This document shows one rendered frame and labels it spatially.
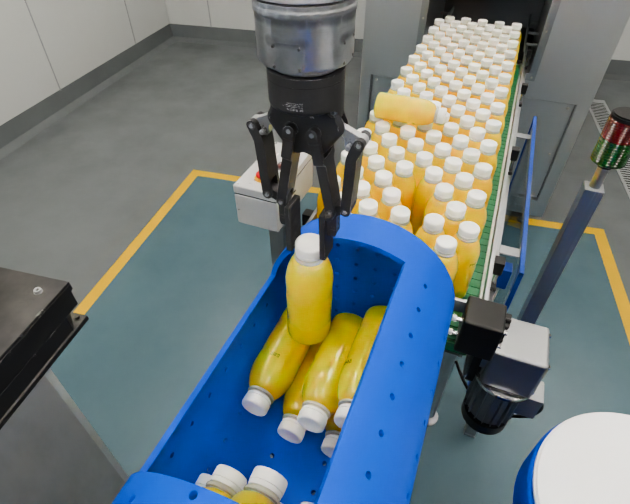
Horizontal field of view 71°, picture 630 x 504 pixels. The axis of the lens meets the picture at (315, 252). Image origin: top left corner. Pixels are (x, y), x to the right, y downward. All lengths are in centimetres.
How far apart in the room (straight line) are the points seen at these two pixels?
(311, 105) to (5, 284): 62
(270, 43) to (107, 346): 189
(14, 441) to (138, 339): 123
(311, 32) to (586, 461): 61
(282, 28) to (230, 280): 195
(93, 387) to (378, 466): 172
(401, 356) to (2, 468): 73
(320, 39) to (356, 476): 38
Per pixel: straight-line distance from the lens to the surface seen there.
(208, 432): 66
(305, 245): 57
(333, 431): 67
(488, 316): 86
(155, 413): 193
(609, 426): 77
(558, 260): 119
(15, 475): 104
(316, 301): 60
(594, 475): 72
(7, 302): 85
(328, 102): 43
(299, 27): 40
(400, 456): 50
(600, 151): 104
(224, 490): 55
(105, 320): 229
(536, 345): 105
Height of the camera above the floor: 162
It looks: 43 degrees down
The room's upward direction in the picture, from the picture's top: straight up
